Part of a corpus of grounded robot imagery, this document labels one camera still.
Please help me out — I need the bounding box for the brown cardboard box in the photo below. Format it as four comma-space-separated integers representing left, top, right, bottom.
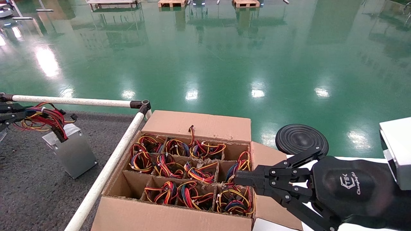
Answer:
92, 110, 304, 231

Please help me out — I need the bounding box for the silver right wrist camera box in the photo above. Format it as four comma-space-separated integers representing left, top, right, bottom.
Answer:
379, 117, 411, 191

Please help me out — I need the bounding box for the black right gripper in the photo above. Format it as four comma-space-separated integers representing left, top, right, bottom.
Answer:
236, 156, 397, 231

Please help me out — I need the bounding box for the background metal table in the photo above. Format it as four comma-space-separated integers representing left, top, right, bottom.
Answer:
86, 0, 141, 9

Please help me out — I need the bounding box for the power supply with coloured cables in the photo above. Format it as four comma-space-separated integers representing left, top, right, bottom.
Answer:
13, 102, 98, 179
128, 143, 154, 174
177, 181, 215, 211
154, 152, 186, 179
184, 161, 219, 184
144, 181, 178, 206
192, 141, 227, 160
164, 125, 195, 158
216, 184, 256, 215
225, 151, 251, 185
138, 134, 165, 154

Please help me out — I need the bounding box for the wooden pallet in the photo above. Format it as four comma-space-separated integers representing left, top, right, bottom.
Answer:
233, 0, 260, 8
157, 0, 188, 8

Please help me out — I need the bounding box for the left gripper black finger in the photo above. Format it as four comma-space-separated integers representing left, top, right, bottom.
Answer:
0, 114, 25, 131
0, 103, 32, 114

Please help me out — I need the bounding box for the black pipe corner joint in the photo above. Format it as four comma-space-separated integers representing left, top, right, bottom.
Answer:
130, 99, 152, 116

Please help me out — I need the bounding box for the long white frame pipe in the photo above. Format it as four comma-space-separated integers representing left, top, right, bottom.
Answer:
0, 93, 133, 108

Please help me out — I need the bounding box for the cardboard divider grid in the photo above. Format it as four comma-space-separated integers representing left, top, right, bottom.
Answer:
111, 133, 254, 215

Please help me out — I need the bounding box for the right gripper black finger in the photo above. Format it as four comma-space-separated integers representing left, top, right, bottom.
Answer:
234, 146, 326, 185

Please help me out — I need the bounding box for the black round ribbed disc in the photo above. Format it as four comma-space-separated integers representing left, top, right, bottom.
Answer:
275, 124, 329, 157

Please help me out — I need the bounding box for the white frame pipe beside box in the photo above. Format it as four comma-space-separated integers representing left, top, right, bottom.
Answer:
64, 111, 147, 231

